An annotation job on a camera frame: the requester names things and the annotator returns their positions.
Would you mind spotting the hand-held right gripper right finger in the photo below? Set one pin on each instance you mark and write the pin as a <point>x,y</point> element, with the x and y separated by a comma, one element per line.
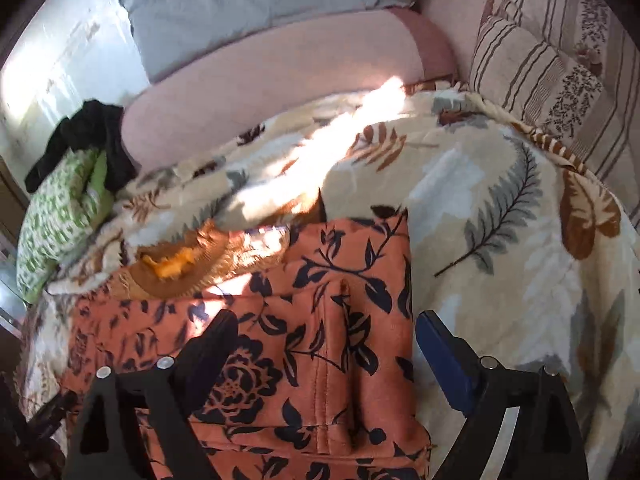
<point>445,355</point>

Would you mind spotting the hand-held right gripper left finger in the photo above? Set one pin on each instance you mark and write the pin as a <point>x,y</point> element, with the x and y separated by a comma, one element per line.
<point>212,342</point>

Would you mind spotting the orange black floral garment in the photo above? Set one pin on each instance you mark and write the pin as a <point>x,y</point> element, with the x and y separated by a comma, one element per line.
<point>310,320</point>

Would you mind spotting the cream leaf print blanket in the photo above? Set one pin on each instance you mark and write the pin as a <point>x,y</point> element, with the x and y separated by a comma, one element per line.
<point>475,185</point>

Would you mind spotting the green patterned cloth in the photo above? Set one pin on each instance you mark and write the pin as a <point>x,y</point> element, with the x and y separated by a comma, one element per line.
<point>55,220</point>

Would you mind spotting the black cloth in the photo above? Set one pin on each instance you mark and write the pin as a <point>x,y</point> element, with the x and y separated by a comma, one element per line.
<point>95,125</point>

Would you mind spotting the striped floral pillow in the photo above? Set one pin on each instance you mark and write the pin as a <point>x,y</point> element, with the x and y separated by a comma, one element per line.
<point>560,5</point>
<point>520,70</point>

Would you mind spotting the grey pillow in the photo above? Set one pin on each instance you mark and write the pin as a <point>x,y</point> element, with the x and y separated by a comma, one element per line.
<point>240,5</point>

